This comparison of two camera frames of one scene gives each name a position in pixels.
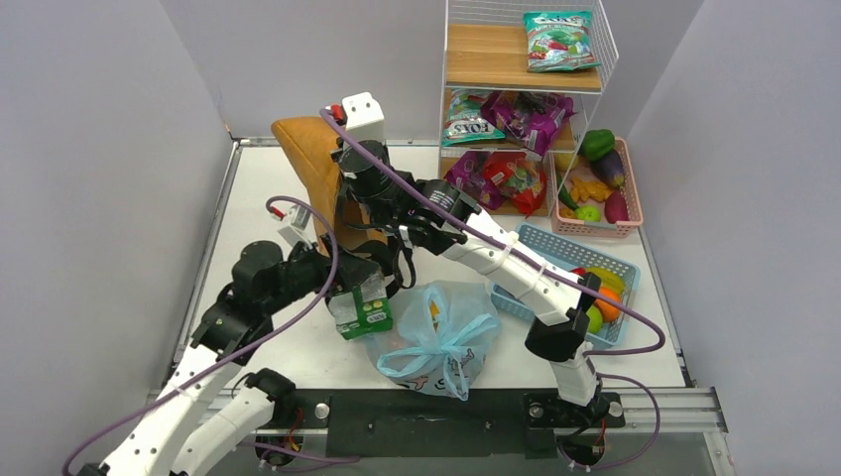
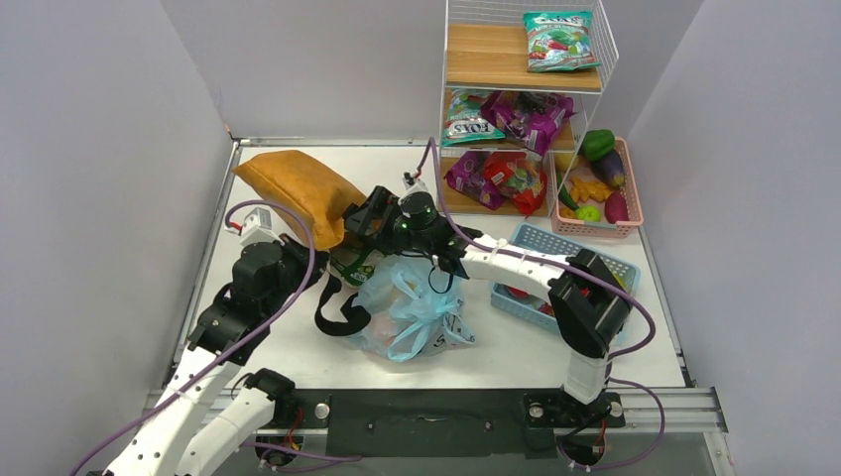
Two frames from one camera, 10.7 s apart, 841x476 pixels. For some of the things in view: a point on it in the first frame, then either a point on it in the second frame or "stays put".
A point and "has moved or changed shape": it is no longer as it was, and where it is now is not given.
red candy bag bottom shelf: [521, 178] stays put
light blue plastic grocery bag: [433, 335] has moved or changed shape
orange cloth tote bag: [311, 142] → [325, 200]
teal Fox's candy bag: [465, 120] stays put
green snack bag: [365, 309] has moved or changed shape
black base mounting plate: [487, 424] stays put
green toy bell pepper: [597, 144] stays put
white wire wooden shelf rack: [517, 78] stays put
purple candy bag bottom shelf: [468, 176] stays put
